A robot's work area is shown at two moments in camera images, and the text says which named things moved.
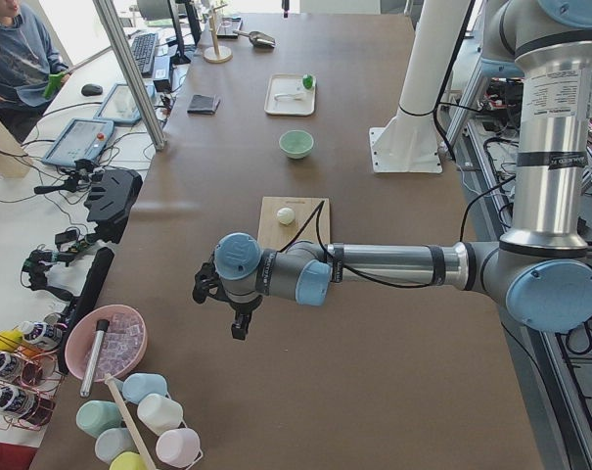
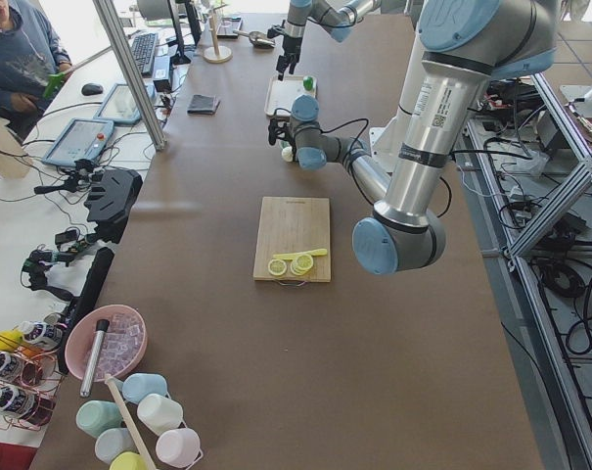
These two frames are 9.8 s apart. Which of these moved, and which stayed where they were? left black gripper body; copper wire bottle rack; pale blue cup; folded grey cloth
Moved: left black gripper body
Stayed: folded grey cloth; copper wire bottle rack; pale blue cup
